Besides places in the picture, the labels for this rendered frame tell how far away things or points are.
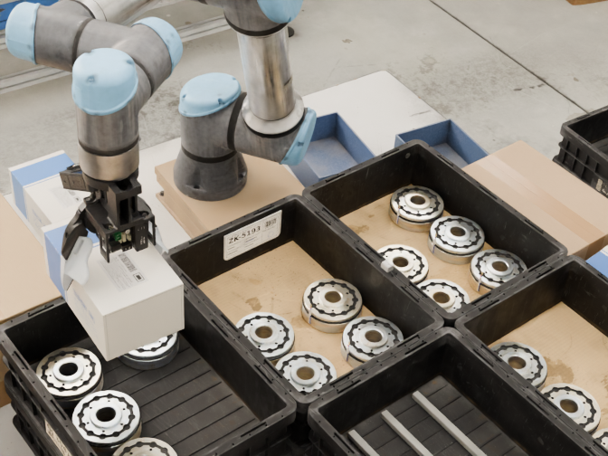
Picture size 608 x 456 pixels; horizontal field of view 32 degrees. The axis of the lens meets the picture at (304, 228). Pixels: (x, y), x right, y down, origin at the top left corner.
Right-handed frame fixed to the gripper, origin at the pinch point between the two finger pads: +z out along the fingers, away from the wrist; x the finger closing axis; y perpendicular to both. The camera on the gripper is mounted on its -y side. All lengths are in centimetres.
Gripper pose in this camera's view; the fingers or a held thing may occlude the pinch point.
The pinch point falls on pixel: (111, 268)
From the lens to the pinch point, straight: 153.0
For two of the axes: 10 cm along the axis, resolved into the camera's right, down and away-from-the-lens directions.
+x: 8.3, -3.3, 4.5
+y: 5.5, 5.8, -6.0
